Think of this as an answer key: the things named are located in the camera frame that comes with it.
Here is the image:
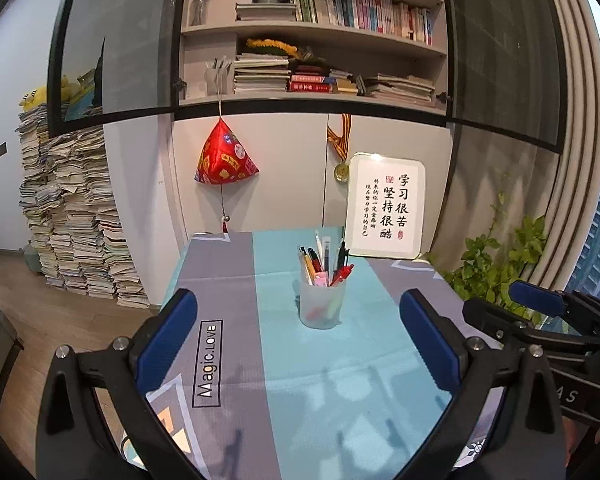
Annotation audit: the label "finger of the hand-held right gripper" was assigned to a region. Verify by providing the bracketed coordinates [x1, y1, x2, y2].
[509, 281, 600, 333]
[462, 296, 600, 359]

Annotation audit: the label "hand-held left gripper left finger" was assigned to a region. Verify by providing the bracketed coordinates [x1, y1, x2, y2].
[35, 288, 201, 480]

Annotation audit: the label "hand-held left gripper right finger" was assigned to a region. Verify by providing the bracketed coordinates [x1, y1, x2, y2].
[399, 288, 566, 480]

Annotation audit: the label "frosted plastic cup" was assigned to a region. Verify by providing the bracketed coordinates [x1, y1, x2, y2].
[299, 275, 347, 331]

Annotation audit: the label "bunch of assorted pens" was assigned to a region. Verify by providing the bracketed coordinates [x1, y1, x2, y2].
[297, 230, 355, 288]

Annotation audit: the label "yellow black pen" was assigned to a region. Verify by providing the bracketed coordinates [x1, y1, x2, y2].
[299, 246, 315, 286]

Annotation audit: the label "green potted plant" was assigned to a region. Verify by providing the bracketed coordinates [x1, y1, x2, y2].
[420, 175, 548, 321]

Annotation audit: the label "teal grey tablecloth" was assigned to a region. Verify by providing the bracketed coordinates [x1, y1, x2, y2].
[107, 227, 511, 480]

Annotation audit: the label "tall pile of worn books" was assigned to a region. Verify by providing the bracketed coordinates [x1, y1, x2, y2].
[17, 105, 151, 310]

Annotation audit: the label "framed calligraphy sign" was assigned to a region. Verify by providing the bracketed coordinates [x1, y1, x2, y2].
[344, 152, 426, 261]

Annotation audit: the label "grey striped curtain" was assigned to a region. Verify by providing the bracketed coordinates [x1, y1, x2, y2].
[450, 0, 600, 291]

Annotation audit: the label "gold medal with striped ribbon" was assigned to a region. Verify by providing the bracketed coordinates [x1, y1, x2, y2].
[326, 114, 353, 181]

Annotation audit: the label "red pyramid hanging ornament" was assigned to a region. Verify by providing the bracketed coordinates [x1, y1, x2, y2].
[195, 82, 260, 235]

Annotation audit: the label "dark glass cabinet door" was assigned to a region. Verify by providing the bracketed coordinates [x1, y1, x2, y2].
[47, 0, 191, 138]
[437, 0, 571, 153]

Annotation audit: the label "slanted stack of workbooks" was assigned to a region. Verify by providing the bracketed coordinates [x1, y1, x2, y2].
[362, 74, 437, 106]

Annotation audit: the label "white pen holder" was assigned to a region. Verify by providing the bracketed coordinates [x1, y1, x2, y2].
[204, 57, 233, 96]

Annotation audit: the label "small stack of books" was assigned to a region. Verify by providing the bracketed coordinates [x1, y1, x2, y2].
[325, 67, 358, 95]

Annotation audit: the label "yellow plush toy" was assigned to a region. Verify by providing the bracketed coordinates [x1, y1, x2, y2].
[19, 74, 88, 111]

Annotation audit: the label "wide stack of workbooks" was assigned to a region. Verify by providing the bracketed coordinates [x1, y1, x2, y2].
[233, 55, 291, 95]

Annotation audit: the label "red books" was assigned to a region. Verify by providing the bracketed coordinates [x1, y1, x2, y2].
[287, 74, 335, 93]

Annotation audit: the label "yellow flower garland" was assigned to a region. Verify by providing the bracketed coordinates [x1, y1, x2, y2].
[245, 37, 298, 58]

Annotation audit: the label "row of upright books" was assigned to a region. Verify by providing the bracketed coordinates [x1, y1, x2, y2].
[290, 0, 433, 45]

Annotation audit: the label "flat grey book stack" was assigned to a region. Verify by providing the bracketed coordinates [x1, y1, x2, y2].
[235, 0, 298, 22]

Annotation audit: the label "grey wall bookshelf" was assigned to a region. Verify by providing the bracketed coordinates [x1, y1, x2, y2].
[172, 0, 451, 121]

